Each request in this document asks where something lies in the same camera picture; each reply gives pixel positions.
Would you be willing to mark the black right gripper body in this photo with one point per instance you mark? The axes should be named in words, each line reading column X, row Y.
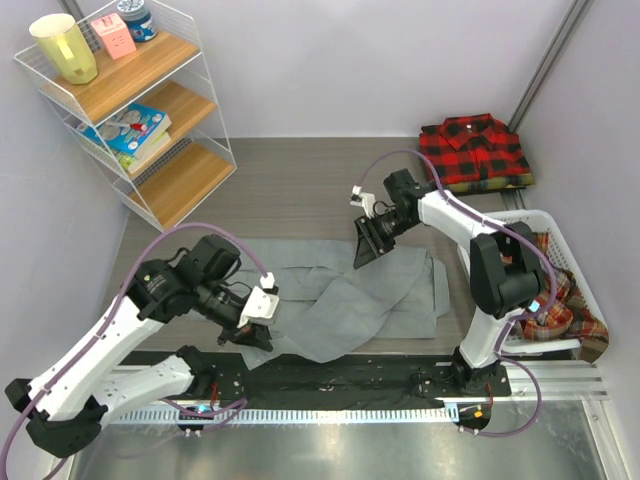
column 387, row 228

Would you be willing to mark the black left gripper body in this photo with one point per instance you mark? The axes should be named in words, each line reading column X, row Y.
column 234, row 334

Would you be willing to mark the grey long sleeve shirt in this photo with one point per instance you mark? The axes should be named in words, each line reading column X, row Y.
column 327, row 308

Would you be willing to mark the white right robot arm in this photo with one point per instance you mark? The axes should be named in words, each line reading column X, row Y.
column 505, row 271

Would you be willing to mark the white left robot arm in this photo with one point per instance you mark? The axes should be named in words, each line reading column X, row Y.
column 65, row 408

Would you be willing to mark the red black plaid shirt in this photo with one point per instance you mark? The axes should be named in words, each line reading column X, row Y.
column 473, row 148

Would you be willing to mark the yellow green plaid shirt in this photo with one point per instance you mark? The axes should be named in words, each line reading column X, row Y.
column 492, row 185

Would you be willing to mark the orange plaid shirt in basket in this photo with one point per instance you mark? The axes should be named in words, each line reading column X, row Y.
column 569, row 317

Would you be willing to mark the white plastic laundry basket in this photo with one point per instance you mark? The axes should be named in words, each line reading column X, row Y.
column 550, row 250

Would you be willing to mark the green book under blue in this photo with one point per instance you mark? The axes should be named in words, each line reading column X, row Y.
column 133, row 163

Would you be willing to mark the pink cube box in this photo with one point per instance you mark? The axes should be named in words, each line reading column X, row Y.
column 114, row 35

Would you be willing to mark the blue lidded jar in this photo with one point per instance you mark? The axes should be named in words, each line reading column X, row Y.
column 138, row 19

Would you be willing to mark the yellow plastic pitcher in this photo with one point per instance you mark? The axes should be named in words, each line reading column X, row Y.
column 61, row 40

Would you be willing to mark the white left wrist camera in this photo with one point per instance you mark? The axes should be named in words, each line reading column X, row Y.
column 261, row 304

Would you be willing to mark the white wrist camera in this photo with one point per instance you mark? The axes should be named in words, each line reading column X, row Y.
column 364, row 200
column 261, row 304

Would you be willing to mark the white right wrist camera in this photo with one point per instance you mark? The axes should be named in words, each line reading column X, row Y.
column 364, row 200

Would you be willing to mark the white slotted cable duct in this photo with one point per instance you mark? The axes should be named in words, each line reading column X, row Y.
column 166, row 415

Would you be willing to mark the white wire wooden shelf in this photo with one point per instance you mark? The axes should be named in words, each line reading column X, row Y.
column 169, row 73

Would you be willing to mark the aluminium frame post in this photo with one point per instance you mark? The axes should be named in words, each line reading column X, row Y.
column 570, row 23

